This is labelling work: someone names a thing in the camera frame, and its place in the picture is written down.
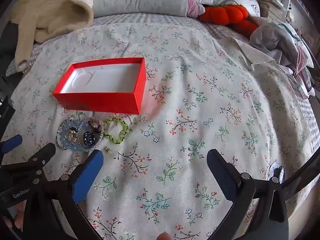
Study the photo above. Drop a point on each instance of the person's left hand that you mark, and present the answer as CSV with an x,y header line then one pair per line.
x,y
18,217

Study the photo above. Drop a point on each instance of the orange plush pumpkin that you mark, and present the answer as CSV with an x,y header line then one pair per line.
x,y
225,13

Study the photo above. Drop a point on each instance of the striped cushion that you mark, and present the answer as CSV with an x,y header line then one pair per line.
x,y
303,57

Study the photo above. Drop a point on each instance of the floral bed blanket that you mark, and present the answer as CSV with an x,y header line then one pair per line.
x,y
190,100

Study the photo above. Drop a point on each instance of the small gold earring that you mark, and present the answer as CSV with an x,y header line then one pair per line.
x,y
108,150

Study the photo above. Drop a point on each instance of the stack of books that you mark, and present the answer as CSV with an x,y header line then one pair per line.
x,y
271,7

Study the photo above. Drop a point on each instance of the beige knitted sweater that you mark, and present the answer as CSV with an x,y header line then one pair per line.
x,y
50,15

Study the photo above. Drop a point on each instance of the grey crumpled cloth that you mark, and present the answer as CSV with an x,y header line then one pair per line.
x,y
272,36

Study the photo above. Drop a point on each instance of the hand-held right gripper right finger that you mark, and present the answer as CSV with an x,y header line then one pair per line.
x,y
221,177

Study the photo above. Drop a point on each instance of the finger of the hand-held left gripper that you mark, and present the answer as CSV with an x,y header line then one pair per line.
x,y
11,143
41,155

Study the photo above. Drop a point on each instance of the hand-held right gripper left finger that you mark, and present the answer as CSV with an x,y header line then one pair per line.
x,y
86,177

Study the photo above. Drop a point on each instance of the red cardboard box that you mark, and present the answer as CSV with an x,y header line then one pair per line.
x,y
105,85

